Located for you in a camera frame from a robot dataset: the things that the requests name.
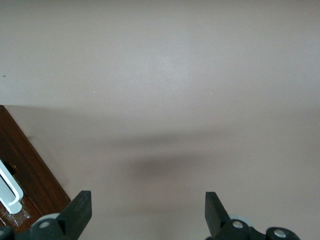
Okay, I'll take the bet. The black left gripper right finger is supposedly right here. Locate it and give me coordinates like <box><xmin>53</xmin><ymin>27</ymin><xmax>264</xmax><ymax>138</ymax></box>
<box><xmin>204</xmin><ymin>191</ymin><xmax>301</xmax><ymax>240</ymax></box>

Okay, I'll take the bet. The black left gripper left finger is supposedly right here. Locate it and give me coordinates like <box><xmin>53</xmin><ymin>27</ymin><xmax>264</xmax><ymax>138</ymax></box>
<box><xmin>0</xmin><ymin>190</ymin><xmax>92</xmax><ymax>240</ymax></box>

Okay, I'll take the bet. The brown wooden drawer cabinet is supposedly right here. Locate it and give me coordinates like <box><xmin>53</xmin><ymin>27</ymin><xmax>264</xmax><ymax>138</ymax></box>
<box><xmin>0</xmin><ymin>104</ymin><xmax>73</xmax><ymax>230</ymax></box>

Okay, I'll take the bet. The clear adhesive tape piece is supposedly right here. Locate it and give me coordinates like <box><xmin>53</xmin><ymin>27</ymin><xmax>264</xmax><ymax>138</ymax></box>
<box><xmin>4</xmin><ymin>208</ymin><xmax>32</xmax><ymax>227</ymax></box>

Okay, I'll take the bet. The white drawer handle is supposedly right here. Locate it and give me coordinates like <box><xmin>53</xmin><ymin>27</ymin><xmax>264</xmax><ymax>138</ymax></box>
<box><xmin>0</xmin><ymin>158</ymin><xmax>25</xmax><ymax>215</ymax></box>

